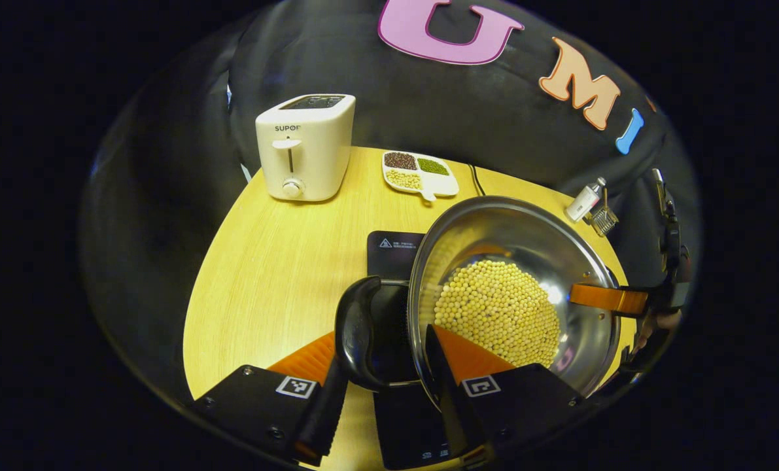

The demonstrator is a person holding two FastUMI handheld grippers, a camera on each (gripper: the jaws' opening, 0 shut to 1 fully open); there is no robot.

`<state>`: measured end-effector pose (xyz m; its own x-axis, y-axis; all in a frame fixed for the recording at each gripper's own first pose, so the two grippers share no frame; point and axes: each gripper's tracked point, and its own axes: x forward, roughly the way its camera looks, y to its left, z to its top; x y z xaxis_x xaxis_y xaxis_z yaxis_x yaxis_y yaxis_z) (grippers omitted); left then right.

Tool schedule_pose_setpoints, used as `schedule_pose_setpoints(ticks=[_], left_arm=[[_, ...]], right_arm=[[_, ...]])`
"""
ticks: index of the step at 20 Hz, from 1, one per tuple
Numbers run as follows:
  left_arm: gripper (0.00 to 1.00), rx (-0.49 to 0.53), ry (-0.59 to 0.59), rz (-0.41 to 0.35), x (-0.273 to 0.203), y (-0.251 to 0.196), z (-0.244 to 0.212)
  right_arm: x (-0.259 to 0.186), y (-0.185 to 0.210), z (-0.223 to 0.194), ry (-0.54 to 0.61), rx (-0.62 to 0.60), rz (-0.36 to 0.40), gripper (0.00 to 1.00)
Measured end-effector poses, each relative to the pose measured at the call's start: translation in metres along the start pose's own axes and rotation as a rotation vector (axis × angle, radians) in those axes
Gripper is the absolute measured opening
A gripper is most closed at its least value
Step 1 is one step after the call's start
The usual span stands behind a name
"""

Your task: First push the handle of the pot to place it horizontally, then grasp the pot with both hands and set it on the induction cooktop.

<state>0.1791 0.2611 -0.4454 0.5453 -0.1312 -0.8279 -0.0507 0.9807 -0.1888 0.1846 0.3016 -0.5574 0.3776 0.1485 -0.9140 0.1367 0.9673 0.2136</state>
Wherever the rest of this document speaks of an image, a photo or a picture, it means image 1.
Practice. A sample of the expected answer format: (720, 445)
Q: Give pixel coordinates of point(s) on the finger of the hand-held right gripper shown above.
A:
(608, 299)

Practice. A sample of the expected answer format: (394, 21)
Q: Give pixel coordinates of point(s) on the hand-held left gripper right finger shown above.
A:
(451, 399)

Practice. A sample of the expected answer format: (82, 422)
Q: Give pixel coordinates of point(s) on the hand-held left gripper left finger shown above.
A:
(320, 412)

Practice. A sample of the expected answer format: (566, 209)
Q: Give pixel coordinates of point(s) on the steel pot with beans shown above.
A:
(507, 229)

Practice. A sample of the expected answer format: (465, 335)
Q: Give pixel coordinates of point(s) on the black induction cooktop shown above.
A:
(389, 252)

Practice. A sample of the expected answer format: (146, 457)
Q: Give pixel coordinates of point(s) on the glass holder with stick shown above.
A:
(604, 219)

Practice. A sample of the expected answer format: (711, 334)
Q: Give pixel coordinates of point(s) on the clear plastic bottle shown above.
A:
(584, 203)

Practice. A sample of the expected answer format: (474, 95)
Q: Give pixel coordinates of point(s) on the white divided bean dish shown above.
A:
(422, 173)

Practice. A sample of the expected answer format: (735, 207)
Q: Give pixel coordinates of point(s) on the white toaster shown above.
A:
(311, 157)

